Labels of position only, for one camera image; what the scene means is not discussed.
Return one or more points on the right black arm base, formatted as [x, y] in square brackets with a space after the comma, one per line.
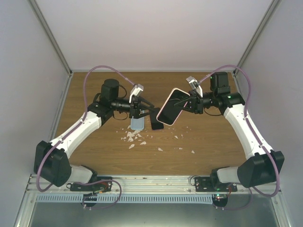
[208, 184]

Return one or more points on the white debris pile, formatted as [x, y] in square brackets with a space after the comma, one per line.
[133, 137]

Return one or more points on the purple smartphone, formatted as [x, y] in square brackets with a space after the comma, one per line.
[155, 124]

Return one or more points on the right aluminium frame post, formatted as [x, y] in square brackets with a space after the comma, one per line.
[260, 28]

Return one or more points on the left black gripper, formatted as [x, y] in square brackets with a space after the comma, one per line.
[135, 111]

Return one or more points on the aluminium frame post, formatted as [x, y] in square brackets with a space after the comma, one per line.
[260, 28]
[38, 13]

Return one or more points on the aluminium mounting rail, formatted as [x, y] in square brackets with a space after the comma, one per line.
[149, 184]

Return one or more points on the grey slotted cable duct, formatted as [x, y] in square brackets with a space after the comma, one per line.
[127, 198]

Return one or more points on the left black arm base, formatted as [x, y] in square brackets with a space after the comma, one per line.
[96, 185]

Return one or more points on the light blue phone case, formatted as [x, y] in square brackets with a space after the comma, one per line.
[137, 124]

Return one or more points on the left aluminium frame post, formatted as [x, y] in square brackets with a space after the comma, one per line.
[38, 13]

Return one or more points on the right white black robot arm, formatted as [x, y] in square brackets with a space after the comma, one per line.
[263, 164]

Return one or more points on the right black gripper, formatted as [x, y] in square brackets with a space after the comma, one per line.
[196, 101]

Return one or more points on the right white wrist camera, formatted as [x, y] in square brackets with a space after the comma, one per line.
[194, 84]

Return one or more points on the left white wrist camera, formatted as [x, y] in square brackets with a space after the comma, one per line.
[136, 91]

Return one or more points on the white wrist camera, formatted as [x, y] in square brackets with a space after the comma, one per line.
[194, 84]
[136, 91]

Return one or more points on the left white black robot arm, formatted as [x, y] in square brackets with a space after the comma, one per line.
[52, 158]

